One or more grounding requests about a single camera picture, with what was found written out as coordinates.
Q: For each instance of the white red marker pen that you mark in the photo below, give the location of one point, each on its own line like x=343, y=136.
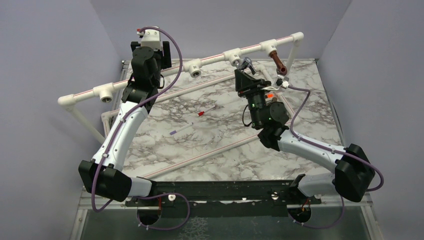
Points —
x=201, y=113

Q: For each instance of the white purple marker pen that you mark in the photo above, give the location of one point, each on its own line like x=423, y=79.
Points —
x=188, y=125

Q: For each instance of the chrome metal faucet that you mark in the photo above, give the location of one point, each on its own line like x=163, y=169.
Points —
x=247, y=64

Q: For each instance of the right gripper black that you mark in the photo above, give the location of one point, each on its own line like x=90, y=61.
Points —
x=250, y=84

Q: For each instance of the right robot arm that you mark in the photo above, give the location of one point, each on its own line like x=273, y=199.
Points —
x=349, y=170

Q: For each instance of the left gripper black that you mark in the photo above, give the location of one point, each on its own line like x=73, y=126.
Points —
x=163, y=55

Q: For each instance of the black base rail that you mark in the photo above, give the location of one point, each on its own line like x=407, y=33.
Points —
x=219, y=199

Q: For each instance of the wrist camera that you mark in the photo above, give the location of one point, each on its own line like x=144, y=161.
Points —
x=281, y=83
x=150, y=38

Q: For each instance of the brown plastic faucet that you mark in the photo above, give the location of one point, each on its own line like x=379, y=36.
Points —
x=280, y=67

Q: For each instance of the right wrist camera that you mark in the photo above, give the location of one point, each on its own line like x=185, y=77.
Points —
x=281, y=83

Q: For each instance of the black orange faucet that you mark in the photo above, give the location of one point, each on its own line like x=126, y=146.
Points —
x=269, y=96

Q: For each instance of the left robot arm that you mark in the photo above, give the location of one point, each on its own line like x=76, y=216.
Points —
x=103, y=175

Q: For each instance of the white PVC pipe frame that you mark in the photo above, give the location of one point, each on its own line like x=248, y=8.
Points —
x=68, y=102

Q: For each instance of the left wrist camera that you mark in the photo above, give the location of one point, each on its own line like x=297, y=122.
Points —
x=150, y=38

